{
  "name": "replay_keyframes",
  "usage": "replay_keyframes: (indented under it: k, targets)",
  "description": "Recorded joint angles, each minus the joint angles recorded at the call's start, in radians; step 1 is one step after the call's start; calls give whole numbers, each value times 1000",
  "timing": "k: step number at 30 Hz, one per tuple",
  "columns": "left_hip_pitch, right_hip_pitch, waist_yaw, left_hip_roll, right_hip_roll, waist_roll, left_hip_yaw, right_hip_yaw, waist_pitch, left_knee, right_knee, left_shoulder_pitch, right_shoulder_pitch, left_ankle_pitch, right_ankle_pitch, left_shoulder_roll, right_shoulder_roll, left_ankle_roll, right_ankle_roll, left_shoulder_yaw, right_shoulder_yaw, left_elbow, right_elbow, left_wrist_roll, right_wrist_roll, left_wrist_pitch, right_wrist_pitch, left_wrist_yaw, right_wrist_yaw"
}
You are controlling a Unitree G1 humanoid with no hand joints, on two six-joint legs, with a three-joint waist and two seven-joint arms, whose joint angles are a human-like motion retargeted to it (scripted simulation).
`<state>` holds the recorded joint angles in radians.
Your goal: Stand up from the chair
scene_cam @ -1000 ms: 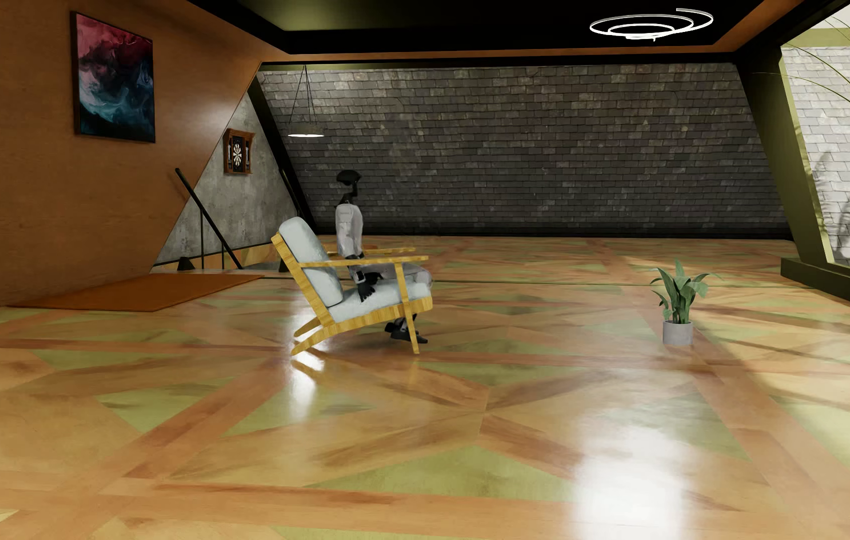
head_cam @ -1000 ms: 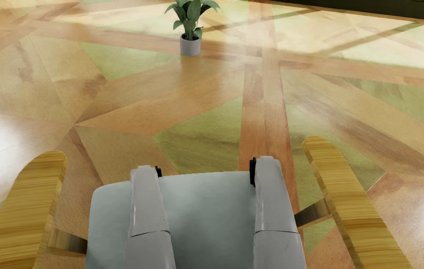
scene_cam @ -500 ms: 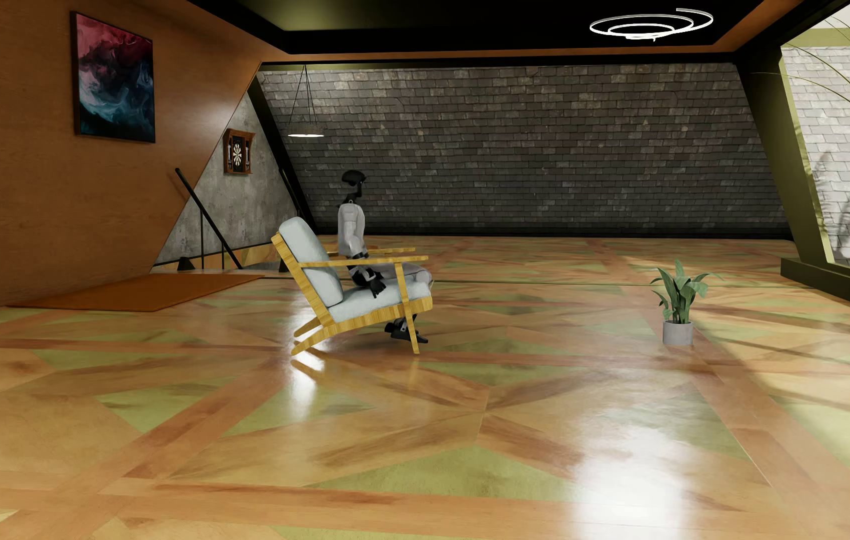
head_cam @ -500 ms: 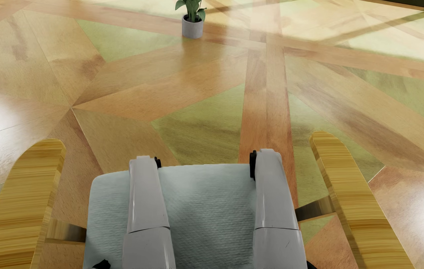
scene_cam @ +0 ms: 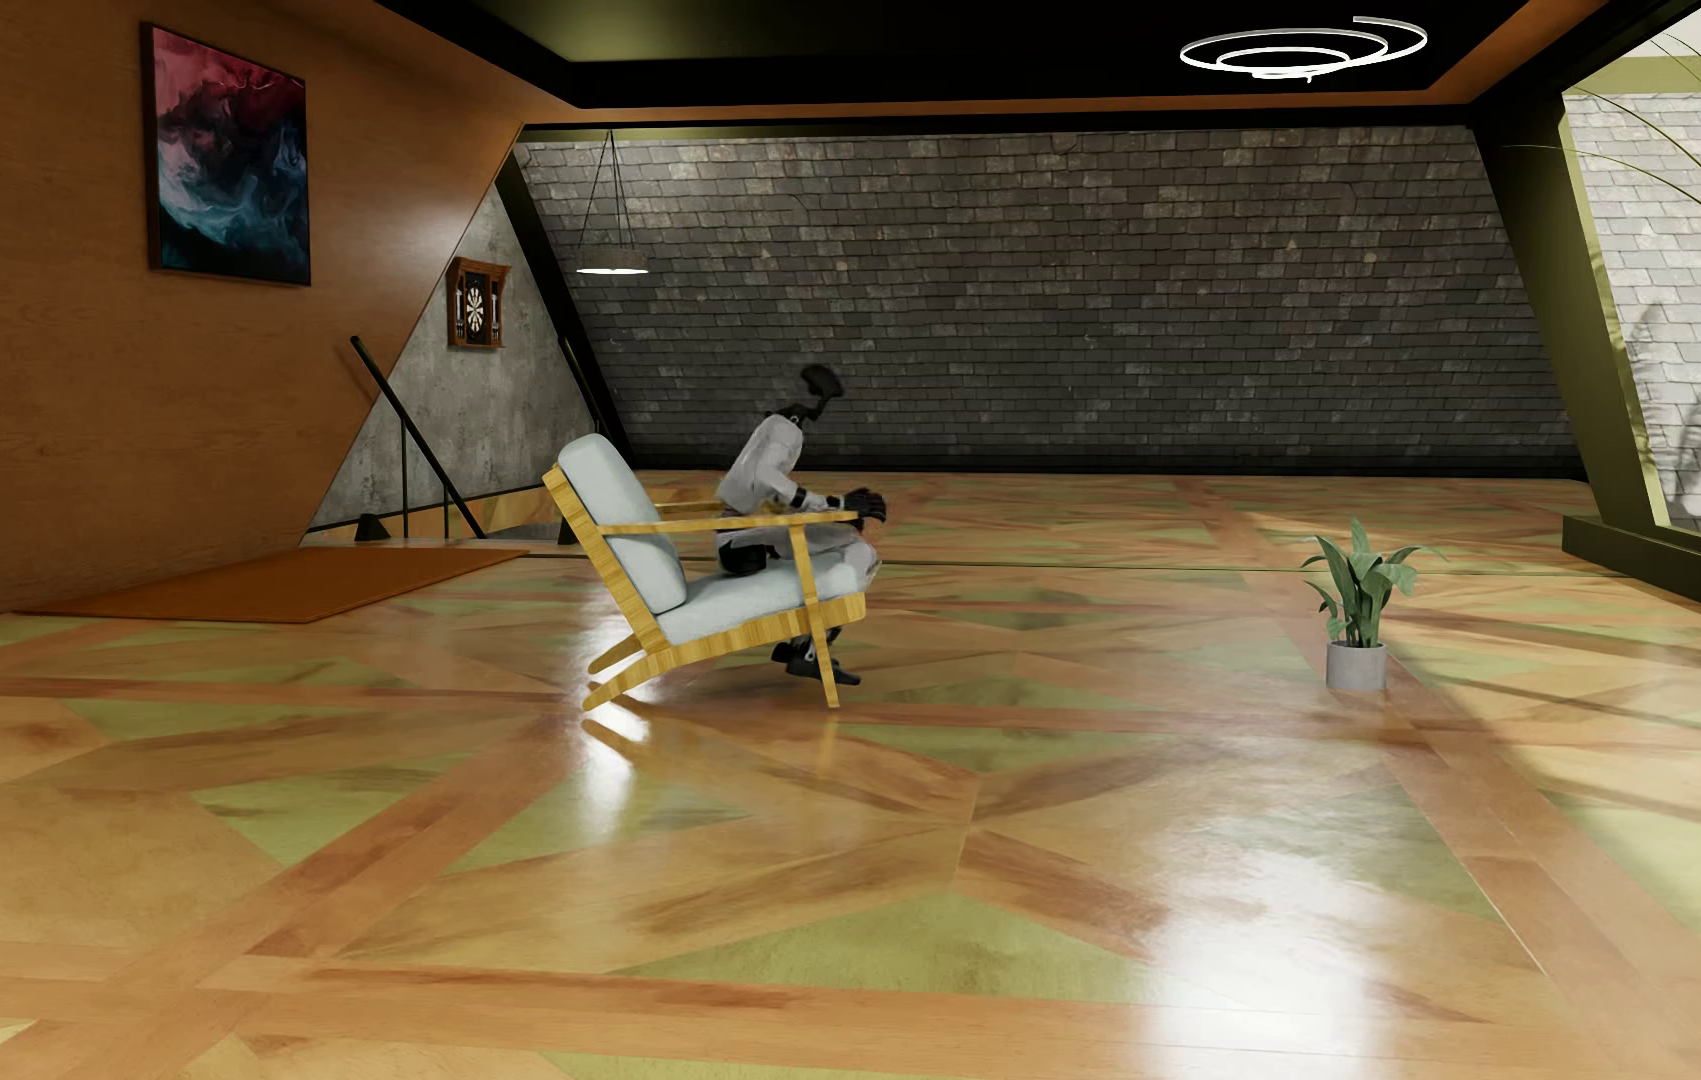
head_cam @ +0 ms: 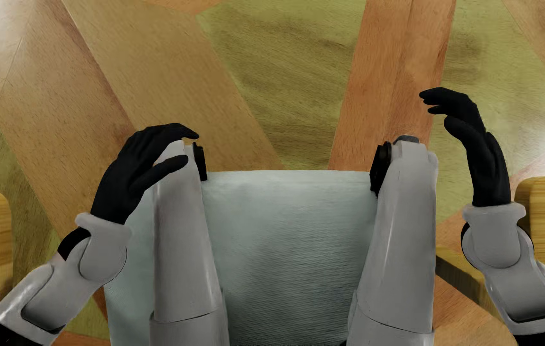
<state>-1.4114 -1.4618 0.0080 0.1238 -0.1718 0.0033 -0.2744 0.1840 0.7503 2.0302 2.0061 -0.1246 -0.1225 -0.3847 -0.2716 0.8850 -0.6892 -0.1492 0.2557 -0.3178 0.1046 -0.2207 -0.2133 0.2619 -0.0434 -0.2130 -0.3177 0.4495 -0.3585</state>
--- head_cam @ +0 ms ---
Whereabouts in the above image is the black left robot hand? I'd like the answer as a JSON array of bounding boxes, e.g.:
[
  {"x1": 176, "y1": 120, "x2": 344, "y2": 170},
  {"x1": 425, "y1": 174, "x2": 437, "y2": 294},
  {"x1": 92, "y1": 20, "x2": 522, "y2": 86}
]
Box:
[{"x1": 91, "y1": 123, "x2": 200, "y2": 226}]

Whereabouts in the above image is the white left robot leg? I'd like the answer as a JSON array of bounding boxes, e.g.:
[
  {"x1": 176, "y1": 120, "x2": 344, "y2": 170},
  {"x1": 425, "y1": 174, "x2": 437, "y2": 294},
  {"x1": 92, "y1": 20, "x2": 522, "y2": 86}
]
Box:
[{"x1": 149, "y1": 140, "x2": 230, "y2": 346}]

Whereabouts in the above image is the white robot leg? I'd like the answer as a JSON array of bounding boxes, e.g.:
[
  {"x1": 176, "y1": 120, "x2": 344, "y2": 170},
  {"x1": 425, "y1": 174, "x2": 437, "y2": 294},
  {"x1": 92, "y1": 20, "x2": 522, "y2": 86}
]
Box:
[
  {"x1": 347, "y1": 135, "x2": 440, "y2": 346},
  {"x1": 149, "y1": 140, "x2": 230, "y2": 346}
]

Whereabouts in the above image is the pale grey chair seat cushion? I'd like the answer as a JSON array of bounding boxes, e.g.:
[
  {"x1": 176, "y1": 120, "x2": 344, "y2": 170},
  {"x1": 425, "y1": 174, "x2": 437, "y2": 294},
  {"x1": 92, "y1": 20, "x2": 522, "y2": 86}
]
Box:
[{"x1": 103, "y1": 170, "x2": 379, "y2": 346}]

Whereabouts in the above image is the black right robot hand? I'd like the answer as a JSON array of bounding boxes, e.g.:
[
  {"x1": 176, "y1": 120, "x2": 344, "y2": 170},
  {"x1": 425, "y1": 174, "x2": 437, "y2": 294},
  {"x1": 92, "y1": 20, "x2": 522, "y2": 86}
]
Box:
[{"x1": 419, "y1": 87, "x2": 512, "y2": 208}]

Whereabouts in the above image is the white right robot leg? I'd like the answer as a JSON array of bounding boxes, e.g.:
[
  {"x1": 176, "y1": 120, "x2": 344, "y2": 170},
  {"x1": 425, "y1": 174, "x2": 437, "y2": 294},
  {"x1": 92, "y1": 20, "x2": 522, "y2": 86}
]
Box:
[{"x1": 347, "y1": 135, "x2": 440, "y2": 346}]

